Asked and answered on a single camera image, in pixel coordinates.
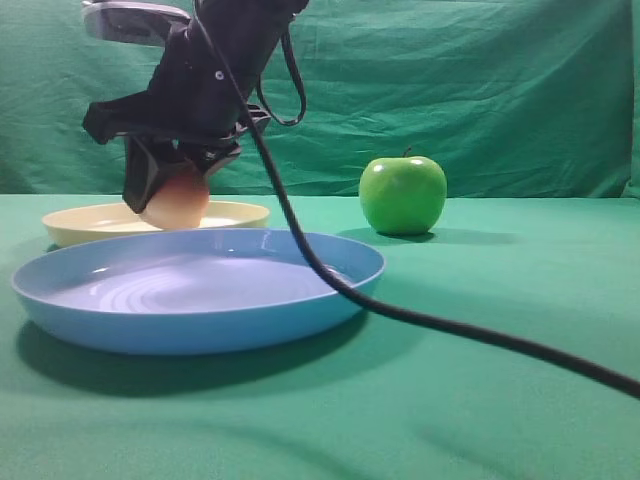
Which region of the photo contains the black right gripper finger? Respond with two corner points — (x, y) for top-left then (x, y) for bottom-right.
(187, 142), (242, 180)

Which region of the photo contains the thick black cable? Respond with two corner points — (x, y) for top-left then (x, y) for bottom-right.
(192, 0), (640, 400)

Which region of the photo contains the yellow plastic plate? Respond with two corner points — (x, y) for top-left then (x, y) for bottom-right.
(42, 201), (271, 248)

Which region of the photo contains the blue plastic plate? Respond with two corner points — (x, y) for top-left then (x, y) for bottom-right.
(12, 228), (360, 355)

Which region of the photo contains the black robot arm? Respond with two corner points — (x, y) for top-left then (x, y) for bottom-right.
(82, 1), (307, 213)

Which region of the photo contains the thin black looped cable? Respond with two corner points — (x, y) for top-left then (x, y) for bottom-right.
(255, 19), (307, 127)

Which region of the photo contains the green table cloth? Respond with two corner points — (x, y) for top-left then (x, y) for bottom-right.
(1, 195), (639, 479)

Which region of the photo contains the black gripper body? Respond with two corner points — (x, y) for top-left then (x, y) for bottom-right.
(83, 19), (273, 146)

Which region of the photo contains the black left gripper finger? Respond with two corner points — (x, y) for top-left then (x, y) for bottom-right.
(122, 136), (173, 214)

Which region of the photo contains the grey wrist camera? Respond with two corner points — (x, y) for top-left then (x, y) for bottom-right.
(81, 1), (191, 47)

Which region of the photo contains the green backdrop cloth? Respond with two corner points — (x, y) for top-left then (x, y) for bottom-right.
(1, 1), (639, 197)

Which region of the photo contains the green apple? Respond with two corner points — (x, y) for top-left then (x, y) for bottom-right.
(358, 152), (448, 236)

